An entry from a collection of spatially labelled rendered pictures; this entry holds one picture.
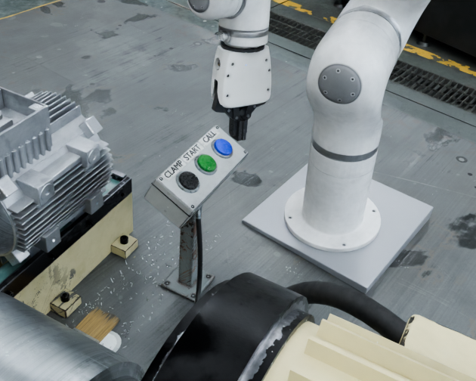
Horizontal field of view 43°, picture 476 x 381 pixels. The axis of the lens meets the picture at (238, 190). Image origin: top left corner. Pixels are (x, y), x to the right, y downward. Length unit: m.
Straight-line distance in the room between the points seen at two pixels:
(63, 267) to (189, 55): 0.92
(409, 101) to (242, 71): 2.45
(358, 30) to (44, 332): 0.61
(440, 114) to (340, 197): 2.32
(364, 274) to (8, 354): 0.72
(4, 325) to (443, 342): 0.37
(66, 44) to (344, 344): 1.59
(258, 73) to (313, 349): 0.80
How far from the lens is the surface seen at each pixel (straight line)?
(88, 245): 1.07
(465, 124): 3.38
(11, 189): 0.85
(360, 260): 1.16
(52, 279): 1.02
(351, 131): 1.02
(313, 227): 1.18
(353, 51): 0.91
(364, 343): 0.33
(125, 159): 1.36
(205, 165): 0.89
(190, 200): 0.85
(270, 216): 1.21
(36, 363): 0.55
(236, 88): 1.05
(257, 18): 1.02
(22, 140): 0.87
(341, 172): 1.08
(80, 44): 1.85
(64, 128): 0.95
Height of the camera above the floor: 1.60
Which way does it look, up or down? 39 degrees down
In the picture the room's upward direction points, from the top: 6 degrees clockwise
